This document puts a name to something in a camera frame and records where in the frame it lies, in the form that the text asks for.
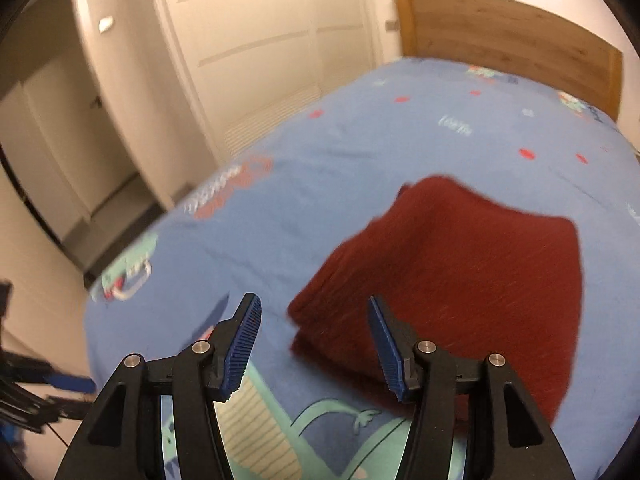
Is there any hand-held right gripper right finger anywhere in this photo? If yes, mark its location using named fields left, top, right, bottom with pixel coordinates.
left=367, top=295, right=576, bottom=480

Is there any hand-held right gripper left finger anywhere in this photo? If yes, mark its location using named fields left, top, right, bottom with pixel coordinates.
left=54, top=292, right=263, bottom=480

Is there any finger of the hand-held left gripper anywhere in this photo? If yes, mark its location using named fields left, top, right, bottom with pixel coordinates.
left=46, top=373, right=97, bottom=394
left=46, top=396, right=93, bottom=422

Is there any black cable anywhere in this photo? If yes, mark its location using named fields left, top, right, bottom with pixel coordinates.
left=46, top=424, right=72, bottom=450

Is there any blue printed bedsheet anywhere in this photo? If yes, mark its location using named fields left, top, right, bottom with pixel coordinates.
left=82, top=57, right=640, bottom=480

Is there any wooden headboard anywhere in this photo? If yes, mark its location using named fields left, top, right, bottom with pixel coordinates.
left=394, top=0, right=623, bottom=122

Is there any dark red knit sweater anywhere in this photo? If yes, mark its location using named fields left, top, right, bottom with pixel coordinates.
left=286, top=175, right=586, bottom=423

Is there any white wardrobe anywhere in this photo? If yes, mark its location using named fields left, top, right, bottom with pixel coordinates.
left=70, top=0, right=386, bottom=211

